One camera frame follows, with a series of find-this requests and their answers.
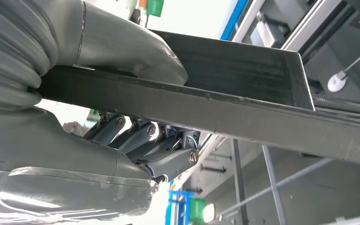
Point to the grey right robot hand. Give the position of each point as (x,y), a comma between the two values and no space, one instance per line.
(59,161)

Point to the blue storage shelf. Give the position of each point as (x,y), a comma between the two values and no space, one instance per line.
(175,208)

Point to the green plastic crate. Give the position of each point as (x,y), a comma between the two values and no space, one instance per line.
(197,211)

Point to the green sign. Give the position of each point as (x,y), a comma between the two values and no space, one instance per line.
(155,7)

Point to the blue steel beam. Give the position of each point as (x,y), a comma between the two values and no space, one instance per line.
(234,18)

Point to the white round fitting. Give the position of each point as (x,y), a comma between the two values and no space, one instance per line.
(336,82)

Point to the aluminium profile rail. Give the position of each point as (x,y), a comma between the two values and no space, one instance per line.
(307,24)

